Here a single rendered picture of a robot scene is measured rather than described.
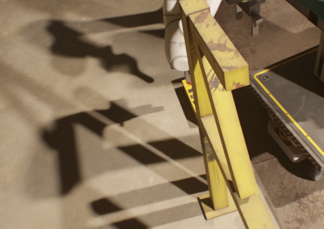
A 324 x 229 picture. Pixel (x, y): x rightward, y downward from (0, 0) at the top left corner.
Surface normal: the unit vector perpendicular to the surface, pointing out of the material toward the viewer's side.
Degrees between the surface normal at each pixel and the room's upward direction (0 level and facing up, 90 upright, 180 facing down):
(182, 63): 97
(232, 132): 52
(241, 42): 0
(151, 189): 0
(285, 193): 0
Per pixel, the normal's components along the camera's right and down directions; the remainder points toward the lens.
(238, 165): 0.10, 0.15
